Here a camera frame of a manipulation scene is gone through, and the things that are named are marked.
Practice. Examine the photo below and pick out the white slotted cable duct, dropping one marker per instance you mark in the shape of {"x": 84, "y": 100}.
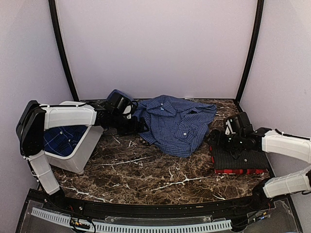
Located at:
{"x": 113, "y": 224}

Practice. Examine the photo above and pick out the white plastic bin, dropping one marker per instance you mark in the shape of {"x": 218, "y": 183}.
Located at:
{"x": 81, "y": 154}

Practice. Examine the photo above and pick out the blue checked long sleeve shirt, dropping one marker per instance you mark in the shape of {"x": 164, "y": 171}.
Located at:
{"x": 176, "y": 126}

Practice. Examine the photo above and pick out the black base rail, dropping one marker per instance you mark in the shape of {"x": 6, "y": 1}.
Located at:
{"x": 247, "y": 215}

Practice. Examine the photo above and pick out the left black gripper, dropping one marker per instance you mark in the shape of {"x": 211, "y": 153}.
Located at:
{"x": 134, "y": 128}

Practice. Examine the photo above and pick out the folded black striped shirt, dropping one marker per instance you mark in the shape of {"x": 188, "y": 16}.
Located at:
{"x": 217, "y": 151}

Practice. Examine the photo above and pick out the right black frame post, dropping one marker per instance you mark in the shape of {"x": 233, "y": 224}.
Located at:
{"x": 251, "y": 51}

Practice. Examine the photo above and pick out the dark blue plaid shirt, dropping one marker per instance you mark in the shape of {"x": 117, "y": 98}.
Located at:
{"x": 62, "y": 141}

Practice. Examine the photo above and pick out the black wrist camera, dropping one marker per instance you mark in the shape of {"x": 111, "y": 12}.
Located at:
{"x": 239, "y": 124}
{"x": 120, "y": 103}

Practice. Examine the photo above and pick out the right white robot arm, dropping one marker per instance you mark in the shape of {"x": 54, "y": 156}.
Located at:
{"x": 276, "y": 142}

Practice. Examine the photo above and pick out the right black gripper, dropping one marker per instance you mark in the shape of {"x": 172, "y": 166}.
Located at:
{"x": 219, "y": 143}

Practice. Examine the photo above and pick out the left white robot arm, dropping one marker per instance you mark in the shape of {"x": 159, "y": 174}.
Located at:
{"x": 38, "y": 118}

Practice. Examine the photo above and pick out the left black frame post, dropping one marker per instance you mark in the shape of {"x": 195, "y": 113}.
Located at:
{"x": 61, "y": 49}

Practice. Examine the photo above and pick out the black frame post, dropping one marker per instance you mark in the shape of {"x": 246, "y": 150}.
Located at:
{"x": 61, "y": 49}
{"x": 251, "y": 51}

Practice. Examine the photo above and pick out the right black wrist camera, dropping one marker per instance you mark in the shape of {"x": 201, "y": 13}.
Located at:
{"x": 239, "y": 124}

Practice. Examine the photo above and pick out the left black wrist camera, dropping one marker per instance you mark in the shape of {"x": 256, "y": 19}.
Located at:
{"x": 120, "y": 103}

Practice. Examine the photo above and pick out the folded red plaid shirt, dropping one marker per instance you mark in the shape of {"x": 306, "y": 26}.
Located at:
{"x": 238, "y": 171}

